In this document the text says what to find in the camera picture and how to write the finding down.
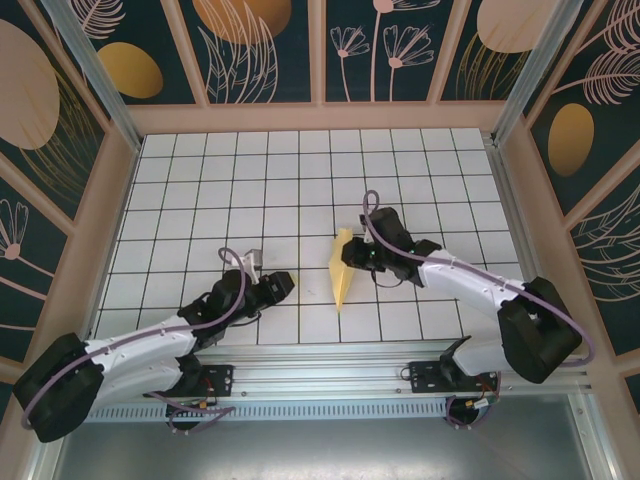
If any yellow cloth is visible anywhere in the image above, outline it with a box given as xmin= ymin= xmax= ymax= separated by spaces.
xmin=327 ymin=227 xmax=357 ymax=314

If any grey steel sheet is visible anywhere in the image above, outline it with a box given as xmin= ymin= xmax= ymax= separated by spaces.
xmin=29 ymin=418 xmax=616 ymax=480

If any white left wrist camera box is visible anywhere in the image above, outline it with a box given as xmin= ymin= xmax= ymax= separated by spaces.
xmin=239 ymin=248 xmax=265 ymax=281

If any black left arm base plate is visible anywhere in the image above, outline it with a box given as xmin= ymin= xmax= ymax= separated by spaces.
xmin=142 ymin=363 xmax=236 ymax=399

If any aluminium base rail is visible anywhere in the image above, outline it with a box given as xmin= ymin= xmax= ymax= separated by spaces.
xmin=47 ymin=344 xmax=596 ymax=401

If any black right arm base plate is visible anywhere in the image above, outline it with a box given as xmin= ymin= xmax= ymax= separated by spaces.
xmin=407 ymin=359 xmax=501 ymax=394

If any aluminium side rail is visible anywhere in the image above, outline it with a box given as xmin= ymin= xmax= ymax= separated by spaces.
xmin=487 ymin=134 xmax=564 ymax=354

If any slotted grey cable duct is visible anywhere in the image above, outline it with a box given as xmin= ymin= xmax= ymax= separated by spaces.
xmin=69 ymin=397 xmax=571 ymax=422

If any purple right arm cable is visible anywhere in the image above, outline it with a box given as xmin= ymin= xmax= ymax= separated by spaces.
xmin=360 ymin=189 xmax=597 ymax=432

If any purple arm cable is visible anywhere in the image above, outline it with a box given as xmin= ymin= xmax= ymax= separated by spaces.
xmin=19 ymin=246 xmax=251 ymax=435
xmin=360 ymin=189 xmax=597 ymax=432

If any aluminium corner post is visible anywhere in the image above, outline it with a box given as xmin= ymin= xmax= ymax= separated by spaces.
xmin=489 ymin=0 xmax=584 ymax=146
xmin=39 ymin=0 xmax=144 ymax=154

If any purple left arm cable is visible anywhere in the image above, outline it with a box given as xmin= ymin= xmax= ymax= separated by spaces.
xmin=19 ymin=246 xmax=251 ymax=435

